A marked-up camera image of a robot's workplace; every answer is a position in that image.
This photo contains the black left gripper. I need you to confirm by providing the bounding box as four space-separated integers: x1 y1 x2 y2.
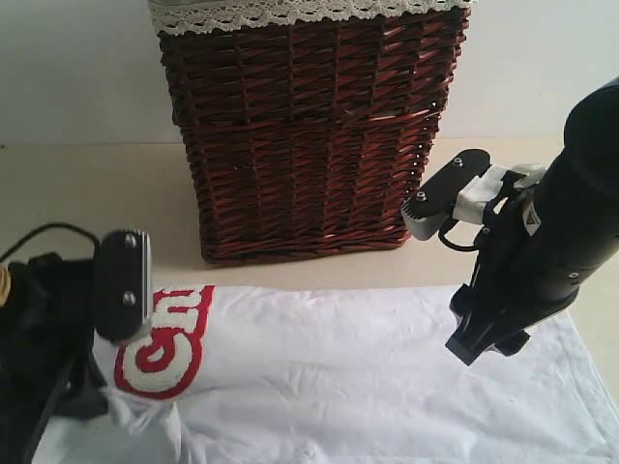
1 255 108 463

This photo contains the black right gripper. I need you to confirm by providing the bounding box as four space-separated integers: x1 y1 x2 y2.
446 192 580 365

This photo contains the white t-shirt with red lettering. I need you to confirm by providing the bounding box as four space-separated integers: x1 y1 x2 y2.
35 285 618 463

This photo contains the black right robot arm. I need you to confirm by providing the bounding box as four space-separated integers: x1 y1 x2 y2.
446 79 618 365

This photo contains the dark brown wicker basket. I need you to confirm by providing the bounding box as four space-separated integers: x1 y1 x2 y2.
159 6 471 265

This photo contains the grey floral basket liner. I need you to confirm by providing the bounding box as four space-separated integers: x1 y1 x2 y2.
147 0 472 36

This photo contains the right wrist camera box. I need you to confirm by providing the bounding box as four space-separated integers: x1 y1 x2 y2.
400 148 547 242

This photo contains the black camera cable left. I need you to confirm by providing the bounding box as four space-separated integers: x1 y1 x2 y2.
0 221 103 265

